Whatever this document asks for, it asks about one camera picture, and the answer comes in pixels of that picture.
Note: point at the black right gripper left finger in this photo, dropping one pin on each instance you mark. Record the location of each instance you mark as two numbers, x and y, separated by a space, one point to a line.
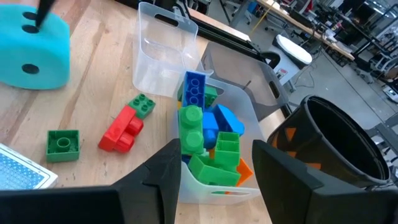
140 202

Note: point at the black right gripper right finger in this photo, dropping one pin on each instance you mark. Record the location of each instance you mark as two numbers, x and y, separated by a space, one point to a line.
295 202

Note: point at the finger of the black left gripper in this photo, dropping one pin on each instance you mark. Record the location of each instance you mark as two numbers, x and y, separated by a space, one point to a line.
45 11

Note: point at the teal foam die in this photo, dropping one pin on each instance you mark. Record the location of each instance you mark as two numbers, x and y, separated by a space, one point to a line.
46 56

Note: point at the orange toy block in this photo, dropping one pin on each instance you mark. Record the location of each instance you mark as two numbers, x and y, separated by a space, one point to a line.
245 172

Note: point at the red toy block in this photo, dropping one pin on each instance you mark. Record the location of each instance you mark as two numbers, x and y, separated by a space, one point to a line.
118 130

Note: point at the green two-stud toy block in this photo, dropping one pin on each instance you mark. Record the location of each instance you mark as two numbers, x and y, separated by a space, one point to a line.
191 130

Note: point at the small dark green toy block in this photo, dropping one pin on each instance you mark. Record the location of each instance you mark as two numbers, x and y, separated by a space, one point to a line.
51 155
141 107

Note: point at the teal playing card deck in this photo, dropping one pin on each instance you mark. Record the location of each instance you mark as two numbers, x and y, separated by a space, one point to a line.
21 174

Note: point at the long dark blue toy block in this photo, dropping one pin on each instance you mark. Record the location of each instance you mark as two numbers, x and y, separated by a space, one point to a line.
193 90

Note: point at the black orange pumpkin bucket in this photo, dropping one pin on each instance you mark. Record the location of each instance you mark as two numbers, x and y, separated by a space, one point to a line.
298 146

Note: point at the clear plastic bin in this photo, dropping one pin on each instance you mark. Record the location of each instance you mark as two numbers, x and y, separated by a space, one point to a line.
161 77
199 196

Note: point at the small metal screw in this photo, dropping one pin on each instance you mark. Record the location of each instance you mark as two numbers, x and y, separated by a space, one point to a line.
246 85

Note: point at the grey plastic bin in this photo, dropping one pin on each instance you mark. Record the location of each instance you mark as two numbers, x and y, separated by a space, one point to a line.
245 68

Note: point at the white round stool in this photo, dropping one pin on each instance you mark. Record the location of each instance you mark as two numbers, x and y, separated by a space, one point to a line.
293 49

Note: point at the wooden desk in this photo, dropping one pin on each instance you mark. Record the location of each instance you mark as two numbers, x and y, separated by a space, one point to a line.
311 29

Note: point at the black curved corner bracket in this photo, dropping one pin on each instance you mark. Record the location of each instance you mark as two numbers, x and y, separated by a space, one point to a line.
272 57

